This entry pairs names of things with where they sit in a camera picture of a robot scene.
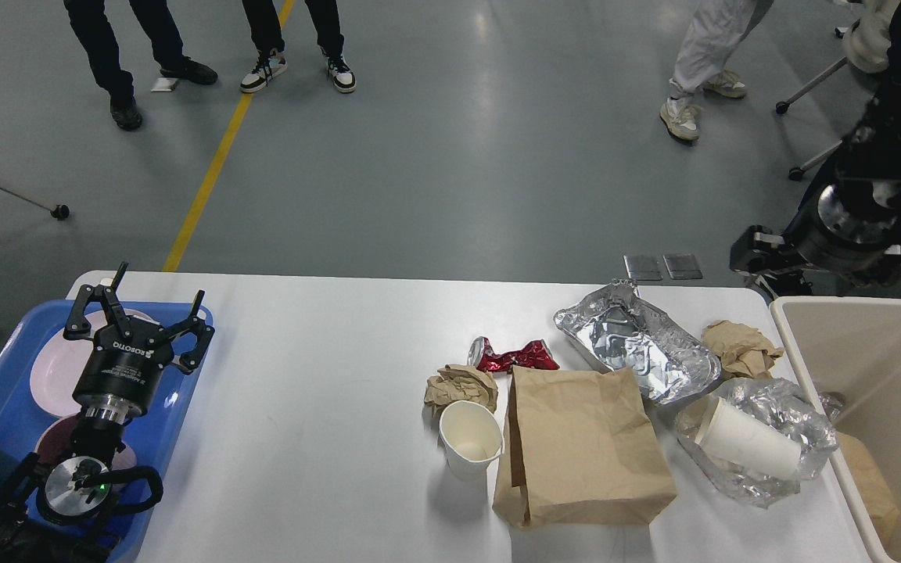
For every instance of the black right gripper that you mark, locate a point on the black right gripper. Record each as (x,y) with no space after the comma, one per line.
(849,229)

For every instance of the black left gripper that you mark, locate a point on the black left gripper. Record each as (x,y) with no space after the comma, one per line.
(123,367)

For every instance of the pink plate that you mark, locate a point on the pink plate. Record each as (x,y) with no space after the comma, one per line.
(56,371)

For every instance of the pink mug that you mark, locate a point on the pink mug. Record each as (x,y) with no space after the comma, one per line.
(81,437)

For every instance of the clear plastic wrap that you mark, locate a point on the clear plastic wrap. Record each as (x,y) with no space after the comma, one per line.
(779,404)

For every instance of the brown paper bag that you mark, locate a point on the brown paper bag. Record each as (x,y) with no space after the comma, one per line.
(872,487)
(579,449)

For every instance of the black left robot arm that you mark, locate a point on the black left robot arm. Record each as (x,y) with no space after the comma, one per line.
(65,519)

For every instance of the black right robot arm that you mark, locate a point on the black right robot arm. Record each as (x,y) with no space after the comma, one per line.
(869,153)

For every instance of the metal floor plate right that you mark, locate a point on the metal floor plate right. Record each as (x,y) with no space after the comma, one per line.
(682,266)

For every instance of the metal floor plate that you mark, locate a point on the metal floor plate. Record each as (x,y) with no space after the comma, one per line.
(643,267)
(682,266)

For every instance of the crumpled brown paper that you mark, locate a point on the crumpled brown paper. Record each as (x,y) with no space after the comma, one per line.
(744,351)

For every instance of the metal floor plate left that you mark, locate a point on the metal floor plate left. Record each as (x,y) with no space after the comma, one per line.
(643,267)

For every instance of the blue plastic tray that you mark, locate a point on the blue plastic tray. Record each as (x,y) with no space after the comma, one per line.
(153,437)

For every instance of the crumpled aluminium foil tray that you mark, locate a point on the crumpled aluminium foil tray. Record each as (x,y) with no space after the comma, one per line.
(614,328)

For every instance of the beige plastic bin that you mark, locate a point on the beige plastic bin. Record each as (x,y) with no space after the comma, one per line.
(852,346)

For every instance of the white office chair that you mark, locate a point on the white office chair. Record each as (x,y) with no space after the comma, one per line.
(865,45)

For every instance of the crushed red can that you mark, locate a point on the crushed red can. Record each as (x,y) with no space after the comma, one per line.
(534,354)

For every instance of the person in dark trousers left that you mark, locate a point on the person in dark trousers left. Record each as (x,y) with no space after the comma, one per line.
(93,30)

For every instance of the crumpled brown paper ball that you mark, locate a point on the crumpled brown paper ball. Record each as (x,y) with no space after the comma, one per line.
(455,382)

